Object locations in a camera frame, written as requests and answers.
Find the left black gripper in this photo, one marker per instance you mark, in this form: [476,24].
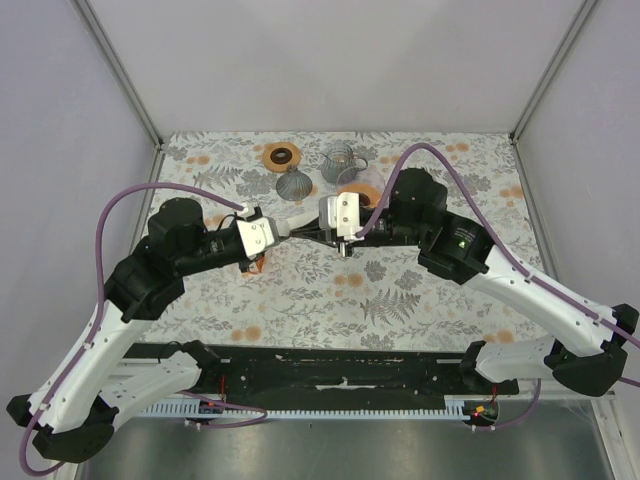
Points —
[245,264]

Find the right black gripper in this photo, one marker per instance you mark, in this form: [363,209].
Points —
[314,231]

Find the white paper coffee filter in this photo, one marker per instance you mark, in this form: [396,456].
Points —
[286,226]

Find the orange coffee filter box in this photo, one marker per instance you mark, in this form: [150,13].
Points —
[255,266]

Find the wooden ring dripper holder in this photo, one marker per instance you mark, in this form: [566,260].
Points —
[369,196]

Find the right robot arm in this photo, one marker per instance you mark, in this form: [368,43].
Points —
[583,348]

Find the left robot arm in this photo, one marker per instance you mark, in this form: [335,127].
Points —
[75,414]

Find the grey ribbed glass dripper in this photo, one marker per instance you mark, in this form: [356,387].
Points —
[293,185]

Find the floral tablecloth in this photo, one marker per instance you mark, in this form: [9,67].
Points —
[307,294]

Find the grey glass pitcher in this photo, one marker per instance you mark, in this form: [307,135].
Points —
[340,165]

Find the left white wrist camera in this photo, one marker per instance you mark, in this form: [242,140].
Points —
[258,236]

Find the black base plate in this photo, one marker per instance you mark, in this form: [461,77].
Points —
[341,380]

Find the aluminium frame rail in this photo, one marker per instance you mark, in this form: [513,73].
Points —
[550,389]

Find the light blue cable duct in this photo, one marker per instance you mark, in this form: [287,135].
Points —
[191,408]

